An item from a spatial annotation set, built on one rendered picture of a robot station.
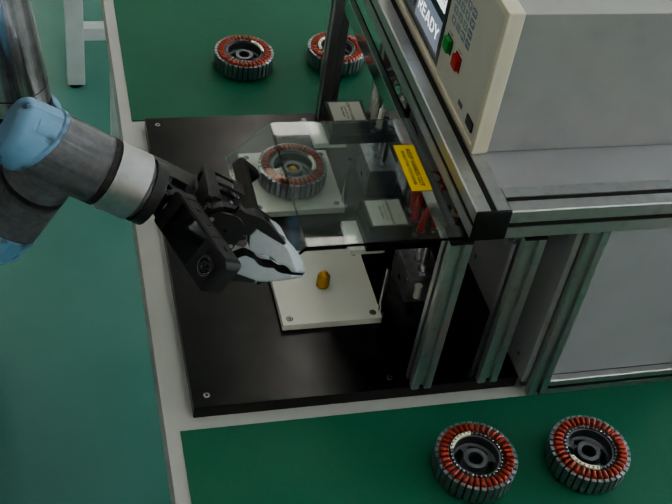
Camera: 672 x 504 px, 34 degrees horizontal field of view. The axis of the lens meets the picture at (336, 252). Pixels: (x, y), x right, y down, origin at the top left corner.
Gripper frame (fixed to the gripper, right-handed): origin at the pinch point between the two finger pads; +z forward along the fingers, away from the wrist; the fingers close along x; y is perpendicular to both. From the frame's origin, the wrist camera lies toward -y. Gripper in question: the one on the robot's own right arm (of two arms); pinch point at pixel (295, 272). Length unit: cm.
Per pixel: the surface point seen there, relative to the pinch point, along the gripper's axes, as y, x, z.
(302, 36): 102, 7, 27
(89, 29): 196, 66, 14
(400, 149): 23.4, -10.7, 14.3
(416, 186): 16.0, -10.1, 15.2
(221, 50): 91, 14, 11
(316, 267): 33.6, 16.2, 22.5
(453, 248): 6.9, -8.9, 19.4
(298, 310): 24.9, 19.3, 19.5
